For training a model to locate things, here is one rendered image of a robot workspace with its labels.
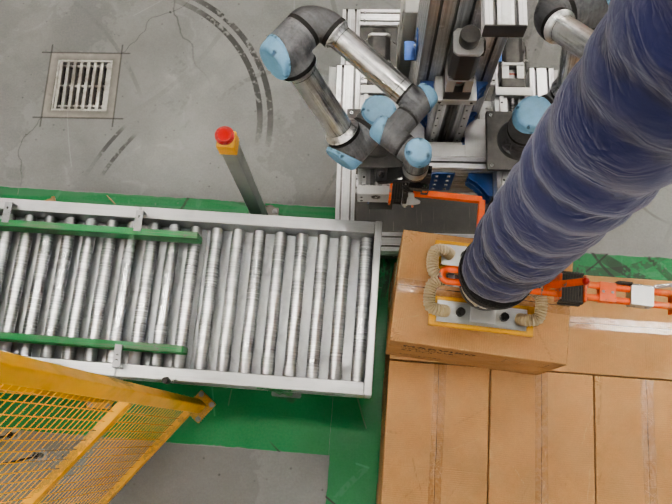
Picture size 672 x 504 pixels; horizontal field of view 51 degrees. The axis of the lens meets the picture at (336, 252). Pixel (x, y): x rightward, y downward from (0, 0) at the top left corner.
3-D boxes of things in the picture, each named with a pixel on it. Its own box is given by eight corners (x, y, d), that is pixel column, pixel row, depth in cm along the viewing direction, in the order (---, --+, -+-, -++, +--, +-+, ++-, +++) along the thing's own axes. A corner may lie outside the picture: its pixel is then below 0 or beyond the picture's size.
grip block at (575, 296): (553, 304, 220) (558, 300, 214) (554, 274, 222) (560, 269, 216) (580, 307, 219) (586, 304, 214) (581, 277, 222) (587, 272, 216)
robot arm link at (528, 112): (500, 120, 238) (509, 101, 225) (536, 105, 239) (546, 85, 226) (517, 150, 235) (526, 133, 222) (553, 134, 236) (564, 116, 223)
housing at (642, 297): (625, 307, 219) (631, 305, 214) (625, 286, 220) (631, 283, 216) (648, 310, 218) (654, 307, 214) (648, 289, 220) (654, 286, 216)
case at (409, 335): (385, 354, 278) (389, 340, 239) (397, 257, 288) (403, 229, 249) (537, 375, 274) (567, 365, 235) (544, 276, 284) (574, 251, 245)
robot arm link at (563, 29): (513, -3, 194) (624, 70, 159) (548, -18, 195) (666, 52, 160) (516, 35, 202) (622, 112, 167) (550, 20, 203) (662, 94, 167)
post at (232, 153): (255, 227, 350) (215, 147, 253) (256, 214, 352) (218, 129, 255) (268, 228, 350) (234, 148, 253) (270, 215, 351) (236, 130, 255)
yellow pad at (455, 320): (427, 325, 229) (428, 323, 224) (429, 295, 231) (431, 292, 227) (531, 337, 227) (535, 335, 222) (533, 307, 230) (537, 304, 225)
